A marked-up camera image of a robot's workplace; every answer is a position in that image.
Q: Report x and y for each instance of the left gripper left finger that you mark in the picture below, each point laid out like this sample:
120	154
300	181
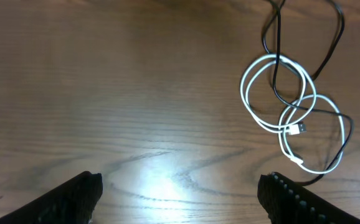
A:
72	202

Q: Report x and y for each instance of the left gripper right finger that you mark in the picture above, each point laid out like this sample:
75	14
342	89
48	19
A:
287	202

